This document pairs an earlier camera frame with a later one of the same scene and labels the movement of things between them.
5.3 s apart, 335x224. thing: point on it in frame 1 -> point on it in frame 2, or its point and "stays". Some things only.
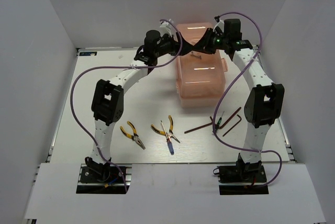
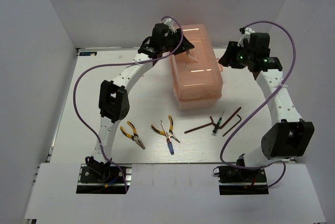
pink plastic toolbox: x=200 y=75 stays
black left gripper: x=175 y=44 stays
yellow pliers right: x=169 y=134 stays
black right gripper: x=203 y=45 -> x=228 y=59
